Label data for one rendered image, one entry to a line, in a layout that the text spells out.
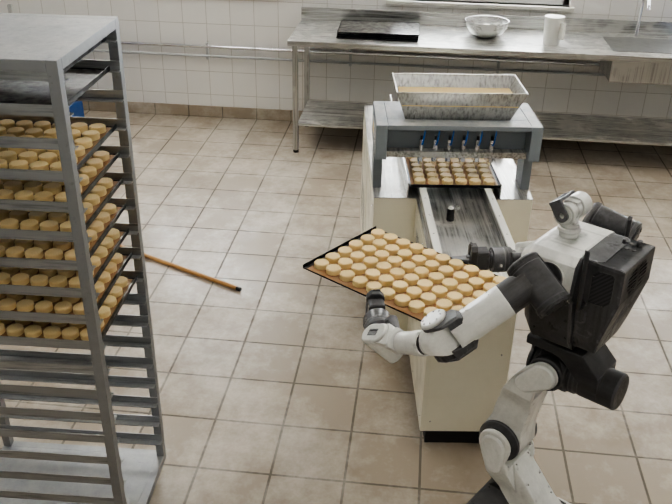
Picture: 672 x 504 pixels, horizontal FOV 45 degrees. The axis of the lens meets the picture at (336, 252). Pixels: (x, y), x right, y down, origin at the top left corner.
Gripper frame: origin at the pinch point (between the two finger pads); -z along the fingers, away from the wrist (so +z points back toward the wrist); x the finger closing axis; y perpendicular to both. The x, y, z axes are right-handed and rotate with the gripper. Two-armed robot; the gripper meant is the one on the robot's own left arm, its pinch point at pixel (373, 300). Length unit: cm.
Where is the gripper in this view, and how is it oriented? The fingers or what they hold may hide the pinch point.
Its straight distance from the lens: 257.7
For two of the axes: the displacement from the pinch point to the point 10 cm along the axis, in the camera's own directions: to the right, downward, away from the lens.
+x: 0.2, -8.8, -4.8
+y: -10.0, 0.2, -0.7
